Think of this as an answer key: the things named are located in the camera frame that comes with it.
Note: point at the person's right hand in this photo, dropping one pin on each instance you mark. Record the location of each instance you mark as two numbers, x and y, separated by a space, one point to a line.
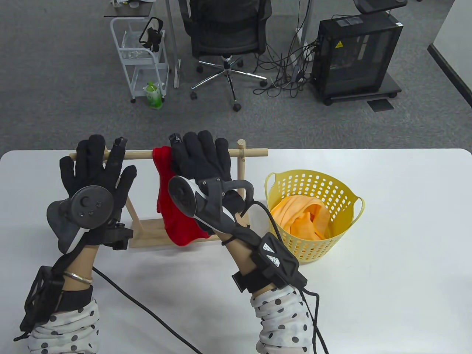
202 158

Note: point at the person's left hand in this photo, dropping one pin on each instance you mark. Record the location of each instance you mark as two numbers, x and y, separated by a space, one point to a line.
92 164

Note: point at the wooden towel rack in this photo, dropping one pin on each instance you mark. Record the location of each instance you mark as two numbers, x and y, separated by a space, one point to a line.
254 152

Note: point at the red towel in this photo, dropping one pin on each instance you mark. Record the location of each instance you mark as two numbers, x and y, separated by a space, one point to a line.
177 225

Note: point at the orange towel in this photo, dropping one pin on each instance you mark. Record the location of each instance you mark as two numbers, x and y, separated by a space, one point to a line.
295 214

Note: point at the person's right forearm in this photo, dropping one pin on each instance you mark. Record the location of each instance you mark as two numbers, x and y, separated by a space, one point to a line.
241 258

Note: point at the person's left forearm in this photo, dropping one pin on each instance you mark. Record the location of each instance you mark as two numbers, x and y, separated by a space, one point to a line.
81 261

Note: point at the green bottle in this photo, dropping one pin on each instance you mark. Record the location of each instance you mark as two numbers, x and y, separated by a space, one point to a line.
153 96

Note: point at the white rolling cart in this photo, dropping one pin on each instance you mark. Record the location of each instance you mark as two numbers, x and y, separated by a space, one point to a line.
140 63

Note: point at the clear plastic bag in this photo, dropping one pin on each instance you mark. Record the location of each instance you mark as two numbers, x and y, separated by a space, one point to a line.
132 46

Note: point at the white desk leg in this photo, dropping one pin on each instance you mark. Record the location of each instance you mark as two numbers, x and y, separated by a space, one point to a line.
303 22
171 37

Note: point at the black headset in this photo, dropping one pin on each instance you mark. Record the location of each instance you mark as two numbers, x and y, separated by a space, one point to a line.
153 37

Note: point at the black mesh office chair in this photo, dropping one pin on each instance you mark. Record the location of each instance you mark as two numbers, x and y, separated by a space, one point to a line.
225 22

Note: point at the yellow plastic basket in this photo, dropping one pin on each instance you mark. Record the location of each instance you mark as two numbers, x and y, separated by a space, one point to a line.
313 254

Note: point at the dark wooden shelf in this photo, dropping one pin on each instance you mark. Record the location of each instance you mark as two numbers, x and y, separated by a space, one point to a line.
125 11

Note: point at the black computer case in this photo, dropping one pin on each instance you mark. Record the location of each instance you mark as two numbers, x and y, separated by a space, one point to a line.
354 55

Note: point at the black floor plate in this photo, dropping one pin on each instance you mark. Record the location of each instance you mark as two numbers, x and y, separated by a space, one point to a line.
380 105

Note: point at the black chair base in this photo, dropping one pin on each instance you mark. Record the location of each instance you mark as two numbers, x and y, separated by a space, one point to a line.
379 4

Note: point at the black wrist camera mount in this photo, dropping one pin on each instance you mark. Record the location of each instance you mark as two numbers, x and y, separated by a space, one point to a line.
276 258
42 293

